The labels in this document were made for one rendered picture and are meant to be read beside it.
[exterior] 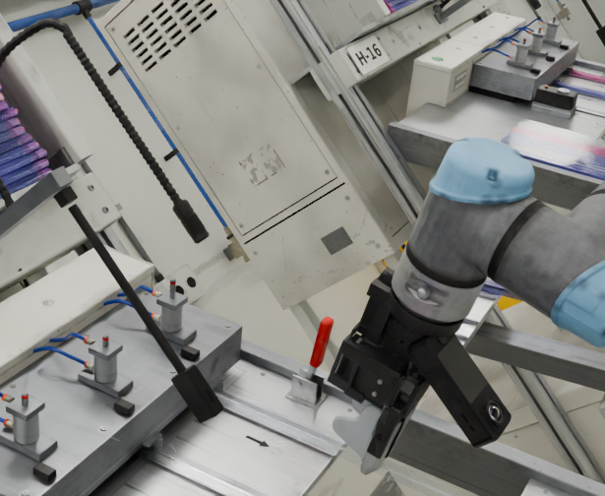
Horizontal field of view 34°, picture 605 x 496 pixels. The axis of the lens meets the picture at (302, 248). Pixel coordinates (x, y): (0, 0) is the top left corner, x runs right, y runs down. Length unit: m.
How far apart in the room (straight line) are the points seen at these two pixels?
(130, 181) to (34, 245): 2.28
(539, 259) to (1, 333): 0.54
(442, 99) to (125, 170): 1.67
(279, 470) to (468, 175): 0.37
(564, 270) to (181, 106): 1.37
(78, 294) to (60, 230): 0.10
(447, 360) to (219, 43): 1.18
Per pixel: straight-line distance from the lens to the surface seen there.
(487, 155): 0.80
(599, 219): 0.81
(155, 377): 1.00
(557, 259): 0.78
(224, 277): 3.50
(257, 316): 3.54
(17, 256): 1.12
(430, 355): 0.88
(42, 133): 1.24
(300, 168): 1.93
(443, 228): 0.81
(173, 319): 1.04
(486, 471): 1.06
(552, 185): 1.74
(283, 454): 1.01
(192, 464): 0.99
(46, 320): 1.05
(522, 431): 1.99
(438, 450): 1.07
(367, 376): 0.91
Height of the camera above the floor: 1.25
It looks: 4 degrees down
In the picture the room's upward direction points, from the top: 33 degrees counter-clockwise
